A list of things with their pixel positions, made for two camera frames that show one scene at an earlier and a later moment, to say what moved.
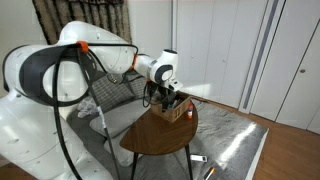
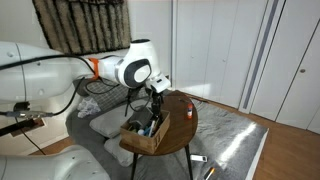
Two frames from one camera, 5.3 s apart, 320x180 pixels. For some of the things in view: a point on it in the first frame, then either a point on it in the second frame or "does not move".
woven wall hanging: (111, 16) does not move
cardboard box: (180, 108) → (141, 141)
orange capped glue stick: (190, 111) does not move
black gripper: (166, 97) → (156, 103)
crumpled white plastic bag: (87, 107) does not move
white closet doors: (261, 57) does not move
